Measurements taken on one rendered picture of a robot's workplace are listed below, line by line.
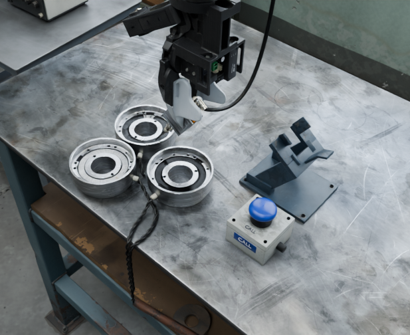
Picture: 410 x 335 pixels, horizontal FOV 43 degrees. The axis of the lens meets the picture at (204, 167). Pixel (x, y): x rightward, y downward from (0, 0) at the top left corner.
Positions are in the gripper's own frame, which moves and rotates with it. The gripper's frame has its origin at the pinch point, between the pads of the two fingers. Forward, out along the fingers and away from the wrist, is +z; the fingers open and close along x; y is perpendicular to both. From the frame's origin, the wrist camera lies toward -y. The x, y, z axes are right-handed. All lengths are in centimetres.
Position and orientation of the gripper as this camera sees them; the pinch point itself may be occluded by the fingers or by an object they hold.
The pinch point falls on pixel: (185, 111)
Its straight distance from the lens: 78.0
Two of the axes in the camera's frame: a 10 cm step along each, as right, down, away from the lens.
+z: -0.3, 7.0, 7.1
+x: 6.5, -5.3, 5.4
